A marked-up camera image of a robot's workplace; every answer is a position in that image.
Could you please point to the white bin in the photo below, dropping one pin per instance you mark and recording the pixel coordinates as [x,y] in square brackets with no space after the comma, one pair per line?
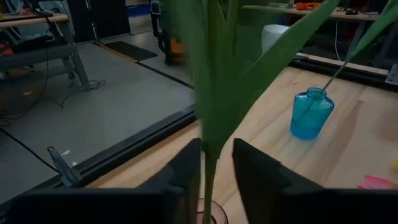
[273,34]

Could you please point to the pink glass vase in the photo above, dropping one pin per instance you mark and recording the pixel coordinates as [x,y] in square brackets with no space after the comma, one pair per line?
[221,214]

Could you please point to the pink artificial tulip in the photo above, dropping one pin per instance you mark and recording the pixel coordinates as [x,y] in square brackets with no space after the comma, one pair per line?
[373,183]
[214,109]

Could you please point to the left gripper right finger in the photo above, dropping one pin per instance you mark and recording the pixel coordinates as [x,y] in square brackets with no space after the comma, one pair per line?
[258,174]

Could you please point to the teal glass vase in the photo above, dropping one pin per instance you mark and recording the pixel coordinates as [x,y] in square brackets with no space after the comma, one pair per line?
[311,118]

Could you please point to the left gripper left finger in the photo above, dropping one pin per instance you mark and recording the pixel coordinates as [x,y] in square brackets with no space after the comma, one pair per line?
[186,174]

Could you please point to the orange and black machine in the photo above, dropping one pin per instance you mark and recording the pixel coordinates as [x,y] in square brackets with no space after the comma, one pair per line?
[175,46]

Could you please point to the black aluminium table frame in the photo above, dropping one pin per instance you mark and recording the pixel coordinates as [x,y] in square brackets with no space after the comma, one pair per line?
[149,137]

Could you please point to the orange item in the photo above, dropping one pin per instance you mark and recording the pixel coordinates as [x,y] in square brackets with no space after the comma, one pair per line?
[306,5]

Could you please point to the black floor mat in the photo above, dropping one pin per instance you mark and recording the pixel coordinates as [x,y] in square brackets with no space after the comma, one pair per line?
[130,51]

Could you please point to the short black frame post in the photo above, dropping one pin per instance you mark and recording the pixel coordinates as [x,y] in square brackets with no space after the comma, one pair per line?
[63,169]

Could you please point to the background wooden table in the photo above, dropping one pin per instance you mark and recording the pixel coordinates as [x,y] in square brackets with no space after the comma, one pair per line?
[342,14]

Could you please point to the wooden workbench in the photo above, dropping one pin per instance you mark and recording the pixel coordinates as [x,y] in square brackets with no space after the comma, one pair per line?
[31,21]

